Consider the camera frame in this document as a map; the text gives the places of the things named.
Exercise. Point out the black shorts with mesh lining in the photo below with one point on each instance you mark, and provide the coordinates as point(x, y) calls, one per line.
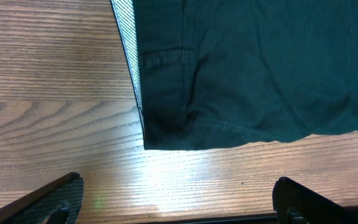
point(223, 73)

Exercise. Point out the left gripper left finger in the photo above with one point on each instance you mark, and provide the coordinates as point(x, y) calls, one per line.
point(57, 202)

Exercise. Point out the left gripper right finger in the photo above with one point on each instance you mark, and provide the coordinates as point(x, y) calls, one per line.
point(294, 203)

